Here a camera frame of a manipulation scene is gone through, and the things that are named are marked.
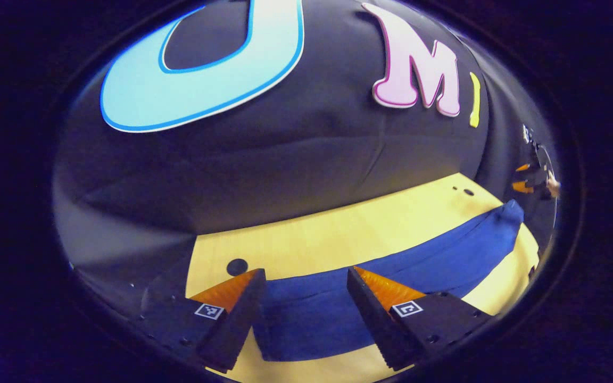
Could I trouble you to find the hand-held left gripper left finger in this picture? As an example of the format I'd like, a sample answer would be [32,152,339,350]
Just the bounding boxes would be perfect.
[136,268,267,373]

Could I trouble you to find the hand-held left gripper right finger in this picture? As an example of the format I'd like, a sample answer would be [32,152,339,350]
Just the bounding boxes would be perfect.
[346,265,493,372]

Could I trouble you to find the blue denim jeans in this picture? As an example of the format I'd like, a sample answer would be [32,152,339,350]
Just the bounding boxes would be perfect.
[256,199,525,363]

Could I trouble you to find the black backdrop cloth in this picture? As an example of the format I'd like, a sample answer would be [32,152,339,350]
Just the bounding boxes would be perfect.
[53,0,560,320]

